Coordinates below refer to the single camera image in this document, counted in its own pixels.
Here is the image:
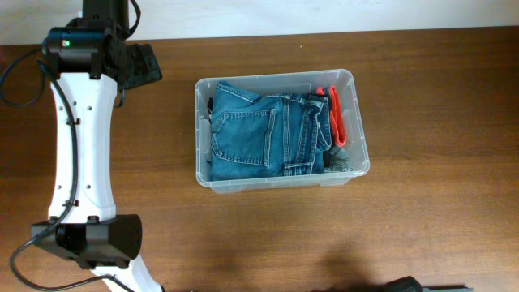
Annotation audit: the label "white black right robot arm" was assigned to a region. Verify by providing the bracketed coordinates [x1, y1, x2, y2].
[380, 276, 474, 292]

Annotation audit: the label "dark blue jeans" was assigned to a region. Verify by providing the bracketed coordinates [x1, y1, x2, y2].
[210, 81, 333, 181]

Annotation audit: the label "clear plastic storage bin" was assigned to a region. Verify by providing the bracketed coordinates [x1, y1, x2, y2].
[195, 69, 371, 194]

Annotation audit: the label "light blue jeans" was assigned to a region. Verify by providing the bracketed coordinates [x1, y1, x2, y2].
[323, 145, 354, 172]

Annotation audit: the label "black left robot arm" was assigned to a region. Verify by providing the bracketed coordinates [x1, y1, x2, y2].
[31, 1, 162, 291]

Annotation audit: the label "black red garment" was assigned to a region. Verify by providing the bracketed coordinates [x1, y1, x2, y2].
[315, 85, 347, 148]

